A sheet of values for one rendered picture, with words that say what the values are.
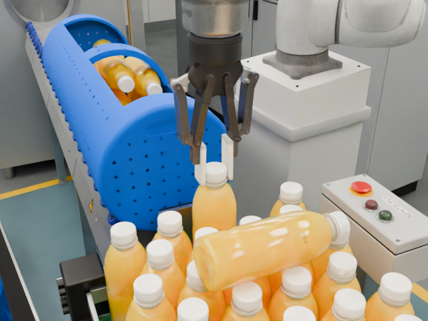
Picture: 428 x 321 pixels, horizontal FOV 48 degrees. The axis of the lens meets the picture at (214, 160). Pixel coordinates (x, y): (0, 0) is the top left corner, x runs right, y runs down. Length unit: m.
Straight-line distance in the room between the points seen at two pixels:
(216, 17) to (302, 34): 0.81
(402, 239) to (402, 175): 2.18
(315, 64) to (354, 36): 0.14
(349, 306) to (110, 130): 0.52
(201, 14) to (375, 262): 0.49
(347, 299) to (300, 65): 0.92
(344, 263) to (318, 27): 0.84
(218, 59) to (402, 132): 2.22
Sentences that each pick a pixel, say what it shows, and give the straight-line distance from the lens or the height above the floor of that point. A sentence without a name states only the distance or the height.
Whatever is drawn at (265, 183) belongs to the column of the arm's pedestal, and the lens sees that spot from 1.57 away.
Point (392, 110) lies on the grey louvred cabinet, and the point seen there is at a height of 0.61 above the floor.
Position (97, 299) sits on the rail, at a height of 0.96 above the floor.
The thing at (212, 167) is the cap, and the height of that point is 1.19.
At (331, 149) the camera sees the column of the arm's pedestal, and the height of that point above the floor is 0.88.
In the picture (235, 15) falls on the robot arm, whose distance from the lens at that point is 0.65.
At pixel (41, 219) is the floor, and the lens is 2.88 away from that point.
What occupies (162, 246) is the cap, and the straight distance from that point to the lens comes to 0.73.
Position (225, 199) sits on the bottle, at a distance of 0.77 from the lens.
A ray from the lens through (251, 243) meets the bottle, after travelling 0.63.
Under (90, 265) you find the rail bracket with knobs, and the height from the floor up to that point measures 1.00.
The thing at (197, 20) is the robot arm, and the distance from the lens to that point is 0.65.
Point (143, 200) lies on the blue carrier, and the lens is 0.98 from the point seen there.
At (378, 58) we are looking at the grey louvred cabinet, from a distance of 2.51.
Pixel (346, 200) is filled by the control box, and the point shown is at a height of 1.10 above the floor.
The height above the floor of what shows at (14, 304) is 0.15.
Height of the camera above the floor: 1.57
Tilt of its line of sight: 28 degrees down
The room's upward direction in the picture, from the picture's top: straight up
